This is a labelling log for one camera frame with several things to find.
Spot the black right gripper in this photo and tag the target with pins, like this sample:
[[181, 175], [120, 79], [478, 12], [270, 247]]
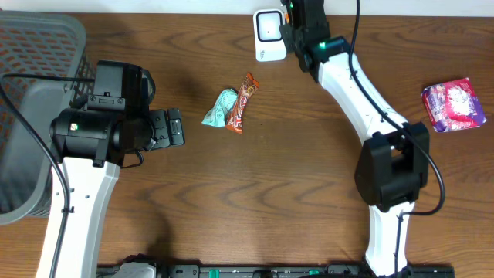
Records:
[[286, 31]]

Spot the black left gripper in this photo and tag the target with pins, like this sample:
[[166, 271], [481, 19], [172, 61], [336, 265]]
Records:
[[166, 127]]

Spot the mint green wipes pack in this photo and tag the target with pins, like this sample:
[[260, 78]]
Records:
[[217, 115]]

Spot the brown orange chocolate bar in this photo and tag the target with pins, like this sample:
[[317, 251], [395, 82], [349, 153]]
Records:
[[247, 89]]

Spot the purple pantyliner pack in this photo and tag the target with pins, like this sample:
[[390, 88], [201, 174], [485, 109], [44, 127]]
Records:
[[453, 106]]

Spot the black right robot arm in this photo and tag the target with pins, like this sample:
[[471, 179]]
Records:
[[394, 159]]

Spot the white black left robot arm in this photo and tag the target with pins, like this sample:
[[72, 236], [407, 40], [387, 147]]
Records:
[[92, 146]]

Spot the white barcode scanner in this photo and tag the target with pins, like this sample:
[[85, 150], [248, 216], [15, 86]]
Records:
[[269, 45]]

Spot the grey plastic basket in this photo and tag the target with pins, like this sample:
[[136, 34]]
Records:
[[44, 69]]

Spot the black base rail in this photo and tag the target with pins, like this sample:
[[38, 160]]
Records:
[[139, 269]]

